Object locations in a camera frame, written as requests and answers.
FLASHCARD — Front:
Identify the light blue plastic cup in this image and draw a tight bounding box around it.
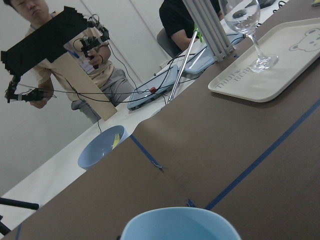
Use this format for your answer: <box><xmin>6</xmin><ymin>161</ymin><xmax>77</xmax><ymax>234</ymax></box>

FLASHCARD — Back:
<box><xmin>120</xmin><ymin>207</ymin><xmax>241</xmax><ymax>240</ymax></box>

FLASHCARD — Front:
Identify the blue bowl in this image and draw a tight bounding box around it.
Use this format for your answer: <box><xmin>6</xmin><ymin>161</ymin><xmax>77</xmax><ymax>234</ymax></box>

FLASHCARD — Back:
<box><xmin>77</xmin><ymin>125</ymin><xmax>129</xmax><ymax>171</ymax></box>

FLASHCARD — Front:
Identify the blue teach pendant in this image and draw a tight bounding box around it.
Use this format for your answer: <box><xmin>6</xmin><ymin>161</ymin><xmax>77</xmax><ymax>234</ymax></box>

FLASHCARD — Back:
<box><xmin>182</xmin><ymin>32</ymin><xmax>245</xmax><ymax>75</ymax></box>
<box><xmin>127</xmin><ymin>64</ymin><xmax>178</xmax><ymax>111</ymax></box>

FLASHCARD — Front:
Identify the yellow plastic fork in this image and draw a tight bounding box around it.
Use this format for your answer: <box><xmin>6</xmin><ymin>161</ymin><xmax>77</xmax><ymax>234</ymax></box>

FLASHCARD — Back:
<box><xmin>112</xmin><ymin>133</ymin><xmax>120</xmax><ymax>150</ymax></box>

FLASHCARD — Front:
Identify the aluminium profile column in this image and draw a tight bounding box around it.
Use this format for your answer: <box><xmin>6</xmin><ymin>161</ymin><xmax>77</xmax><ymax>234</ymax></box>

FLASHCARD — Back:
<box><xmin>183</xmin><ymin>0</ymin><xmax>234</xmax><ymax>62</ymax></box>

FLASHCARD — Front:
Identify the standing operator beige shirt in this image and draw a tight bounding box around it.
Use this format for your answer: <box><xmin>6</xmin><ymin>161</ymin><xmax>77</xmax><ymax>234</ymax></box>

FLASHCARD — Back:
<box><xmin>4</xmin><ymin>0</ymin><xmax>137</xmax><ymax>125</ymax></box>

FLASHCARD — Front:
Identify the seated person black shirt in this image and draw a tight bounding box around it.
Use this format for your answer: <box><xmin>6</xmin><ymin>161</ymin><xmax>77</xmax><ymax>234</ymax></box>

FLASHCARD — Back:
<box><xmin>158</xmin><ymin>0</ymin><xmax>226</xmax><ymax>51</ymax></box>

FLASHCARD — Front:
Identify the cream bear serving tray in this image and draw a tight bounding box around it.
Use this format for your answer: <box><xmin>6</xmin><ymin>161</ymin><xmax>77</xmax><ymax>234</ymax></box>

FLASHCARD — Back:
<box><xmin>207</xmin><ymin>17</ymin><xmax>320</xmax><ymax>104</ymax></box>

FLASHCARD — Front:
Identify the clear wine glass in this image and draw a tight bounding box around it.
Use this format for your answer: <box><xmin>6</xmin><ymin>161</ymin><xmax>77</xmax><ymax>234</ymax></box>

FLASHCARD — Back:
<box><xmin>218</xmin><ymin>0</ymin><xmax>279</xmax><ymax>73</ymax></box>

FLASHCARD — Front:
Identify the wooden teleoperation board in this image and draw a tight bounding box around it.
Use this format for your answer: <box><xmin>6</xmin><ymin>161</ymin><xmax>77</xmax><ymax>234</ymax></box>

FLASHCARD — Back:
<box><xmin>0</xmin><ymin>6</ymin><xmax>117</xmax><ymax>121</ymax></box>

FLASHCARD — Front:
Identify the black camera tripod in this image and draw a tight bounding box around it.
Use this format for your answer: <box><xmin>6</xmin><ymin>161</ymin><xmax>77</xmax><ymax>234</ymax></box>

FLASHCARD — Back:
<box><xmin>0</xmin><ymin>197</ymin><xmax>40</xmax><ymax>236</ymax></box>

